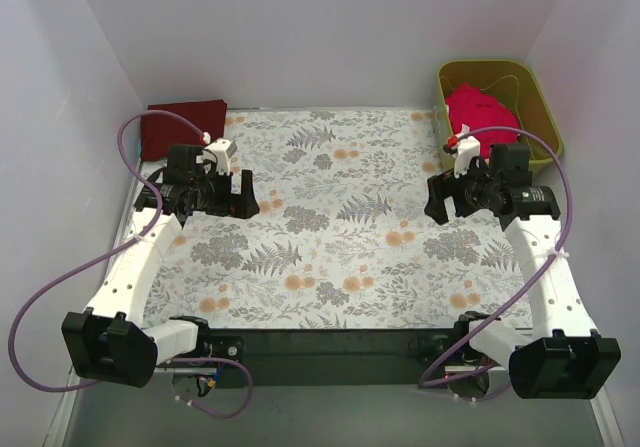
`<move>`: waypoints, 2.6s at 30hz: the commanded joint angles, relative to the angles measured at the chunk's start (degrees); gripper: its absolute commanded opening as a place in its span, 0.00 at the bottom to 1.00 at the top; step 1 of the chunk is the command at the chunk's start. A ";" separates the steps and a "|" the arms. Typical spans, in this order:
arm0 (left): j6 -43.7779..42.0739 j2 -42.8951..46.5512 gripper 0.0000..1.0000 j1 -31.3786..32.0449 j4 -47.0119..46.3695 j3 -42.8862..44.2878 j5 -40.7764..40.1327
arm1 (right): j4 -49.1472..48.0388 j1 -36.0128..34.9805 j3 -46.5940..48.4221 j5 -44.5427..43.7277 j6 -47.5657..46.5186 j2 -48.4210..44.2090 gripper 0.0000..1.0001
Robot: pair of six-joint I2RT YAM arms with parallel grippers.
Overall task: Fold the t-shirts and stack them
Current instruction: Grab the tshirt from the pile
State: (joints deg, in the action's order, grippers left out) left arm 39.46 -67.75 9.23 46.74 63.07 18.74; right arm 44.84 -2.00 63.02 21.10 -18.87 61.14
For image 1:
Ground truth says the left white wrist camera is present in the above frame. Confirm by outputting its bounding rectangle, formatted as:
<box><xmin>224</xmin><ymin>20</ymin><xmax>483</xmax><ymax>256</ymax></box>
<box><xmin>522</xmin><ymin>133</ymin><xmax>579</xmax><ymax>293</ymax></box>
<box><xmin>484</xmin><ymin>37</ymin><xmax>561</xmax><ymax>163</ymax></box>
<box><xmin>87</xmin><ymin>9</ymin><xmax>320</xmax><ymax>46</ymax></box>
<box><xmin>196</xmin><ymin>138</ymin><xmax>237</xmax><ymax>175</ymax></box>

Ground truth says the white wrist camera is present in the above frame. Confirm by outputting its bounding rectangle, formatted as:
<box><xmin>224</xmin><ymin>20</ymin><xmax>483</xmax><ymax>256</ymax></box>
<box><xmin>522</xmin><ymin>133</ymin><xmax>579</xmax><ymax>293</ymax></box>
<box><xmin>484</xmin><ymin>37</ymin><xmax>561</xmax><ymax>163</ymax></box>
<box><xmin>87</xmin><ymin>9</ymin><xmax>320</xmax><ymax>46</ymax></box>
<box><xmin>443</xmin><ymin>133</ymin><xmax>481</xmax><ymax>178</ymax></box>
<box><xmin>196</xmin><ymin>138</ymin><xmax>237</xmax><ymax>175</ymax></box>

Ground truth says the olive green plastic bin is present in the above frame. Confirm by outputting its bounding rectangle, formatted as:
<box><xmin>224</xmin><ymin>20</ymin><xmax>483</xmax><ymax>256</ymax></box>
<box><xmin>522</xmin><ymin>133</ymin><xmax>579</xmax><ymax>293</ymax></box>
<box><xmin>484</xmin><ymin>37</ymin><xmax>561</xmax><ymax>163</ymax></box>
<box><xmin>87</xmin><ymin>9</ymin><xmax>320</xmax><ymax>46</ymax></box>
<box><xmin>433</xmin><ymin>59</ymin><xmax>563</xmax><ymax>173</ymax></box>

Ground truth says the floral patterned table mat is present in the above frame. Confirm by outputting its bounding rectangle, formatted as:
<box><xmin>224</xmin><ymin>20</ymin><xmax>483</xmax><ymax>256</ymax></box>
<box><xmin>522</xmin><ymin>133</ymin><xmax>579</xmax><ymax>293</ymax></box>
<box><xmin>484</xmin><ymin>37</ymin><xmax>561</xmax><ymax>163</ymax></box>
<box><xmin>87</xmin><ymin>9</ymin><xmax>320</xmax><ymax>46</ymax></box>
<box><xmin>143</xmin><ymin>109</ymin><xmax>523</xmax><ymax>329</ymax></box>

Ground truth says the bright red t-shirt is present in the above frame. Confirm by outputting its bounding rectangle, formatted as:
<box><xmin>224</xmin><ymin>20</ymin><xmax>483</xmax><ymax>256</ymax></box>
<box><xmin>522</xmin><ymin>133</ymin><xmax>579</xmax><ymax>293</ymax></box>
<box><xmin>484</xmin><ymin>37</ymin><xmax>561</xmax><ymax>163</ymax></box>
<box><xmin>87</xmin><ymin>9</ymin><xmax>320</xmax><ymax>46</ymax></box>
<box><xmin>445</xmin><ymin>84</ymin><xmax>519</xmax><ymax>159</ymax></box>

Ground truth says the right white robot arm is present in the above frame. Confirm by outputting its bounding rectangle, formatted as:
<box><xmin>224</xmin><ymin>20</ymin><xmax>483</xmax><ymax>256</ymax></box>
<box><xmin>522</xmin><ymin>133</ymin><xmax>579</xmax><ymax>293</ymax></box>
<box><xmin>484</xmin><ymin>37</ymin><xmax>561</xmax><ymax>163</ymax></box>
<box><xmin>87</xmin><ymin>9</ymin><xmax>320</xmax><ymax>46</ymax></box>
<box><xmin>419</xmin><ymin>136</ymin><xmax>621</xmax><ymax>400</ymax></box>

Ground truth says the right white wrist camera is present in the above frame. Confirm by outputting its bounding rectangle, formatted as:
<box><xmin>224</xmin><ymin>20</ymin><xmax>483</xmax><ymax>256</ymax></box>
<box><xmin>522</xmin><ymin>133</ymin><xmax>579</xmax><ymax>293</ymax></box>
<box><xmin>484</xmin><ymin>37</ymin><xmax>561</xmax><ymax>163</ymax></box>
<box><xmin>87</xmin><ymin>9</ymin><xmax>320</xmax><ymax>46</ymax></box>
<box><xmin>443</xmin><ymin>133</ymin><xmax>481</xmax><ymax>178</ymax></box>

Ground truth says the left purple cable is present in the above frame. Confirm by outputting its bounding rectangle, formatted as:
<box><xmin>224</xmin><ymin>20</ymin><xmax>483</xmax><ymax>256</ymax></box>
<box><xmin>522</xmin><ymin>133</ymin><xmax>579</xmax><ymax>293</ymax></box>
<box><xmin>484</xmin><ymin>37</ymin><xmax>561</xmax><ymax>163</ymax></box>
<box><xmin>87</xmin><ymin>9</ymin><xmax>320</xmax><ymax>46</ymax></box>
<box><xmin>10</xmin><ymin>109</ymin><xmax>255</xmax><ymax>420</ymax></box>

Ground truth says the aluminium frame rail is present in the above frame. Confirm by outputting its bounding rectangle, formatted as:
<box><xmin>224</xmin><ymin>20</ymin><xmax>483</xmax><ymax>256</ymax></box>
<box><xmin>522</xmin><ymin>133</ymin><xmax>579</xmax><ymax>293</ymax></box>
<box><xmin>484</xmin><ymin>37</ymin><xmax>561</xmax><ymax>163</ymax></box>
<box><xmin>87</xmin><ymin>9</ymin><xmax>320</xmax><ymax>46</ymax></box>
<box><xmin>44</xmin><ymin>316</ymin><xmax>626</xmax><ymax>447</ymax></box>

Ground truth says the folded dark red t-shirt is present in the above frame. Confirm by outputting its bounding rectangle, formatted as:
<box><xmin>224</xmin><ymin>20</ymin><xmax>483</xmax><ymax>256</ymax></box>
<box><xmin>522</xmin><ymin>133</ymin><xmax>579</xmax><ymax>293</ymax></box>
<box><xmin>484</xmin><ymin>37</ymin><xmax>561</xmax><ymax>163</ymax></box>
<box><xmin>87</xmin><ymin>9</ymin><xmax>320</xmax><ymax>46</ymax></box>
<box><xmin>140</xmin><ymin>100</ymin><xmax>227</xmax><ymax>162</ymax></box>

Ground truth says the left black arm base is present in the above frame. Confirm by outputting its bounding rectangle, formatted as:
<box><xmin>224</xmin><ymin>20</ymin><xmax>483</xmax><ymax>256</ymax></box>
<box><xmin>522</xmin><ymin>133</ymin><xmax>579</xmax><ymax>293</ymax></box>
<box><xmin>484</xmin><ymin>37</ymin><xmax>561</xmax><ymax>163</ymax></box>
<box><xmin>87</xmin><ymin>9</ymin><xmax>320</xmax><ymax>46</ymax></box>
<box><xmin>159</xmin><ymin>334</ymin><xmax>245</xmax><ymax>368</ymax></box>

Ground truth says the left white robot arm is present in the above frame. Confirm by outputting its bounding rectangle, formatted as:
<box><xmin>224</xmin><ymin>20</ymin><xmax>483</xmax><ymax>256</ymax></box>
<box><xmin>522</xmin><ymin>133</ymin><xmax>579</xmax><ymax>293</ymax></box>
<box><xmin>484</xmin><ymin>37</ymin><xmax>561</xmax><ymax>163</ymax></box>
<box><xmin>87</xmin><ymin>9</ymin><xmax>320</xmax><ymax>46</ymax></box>
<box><xmin>61</xmin><ymin>139</ymin><xmax>259</xmax><ymax>387</ymax></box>

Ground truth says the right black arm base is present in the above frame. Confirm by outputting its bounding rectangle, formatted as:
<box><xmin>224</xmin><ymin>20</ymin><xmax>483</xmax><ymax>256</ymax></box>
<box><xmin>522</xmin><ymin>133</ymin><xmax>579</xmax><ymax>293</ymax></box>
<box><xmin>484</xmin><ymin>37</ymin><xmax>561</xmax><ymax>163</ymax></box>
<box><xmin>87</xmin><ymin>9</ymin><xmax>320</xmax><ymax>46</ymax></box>
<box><xmin>409</xmin><ymin>334</ymin><xmax>511</xmax><ymax>371</ymax></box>

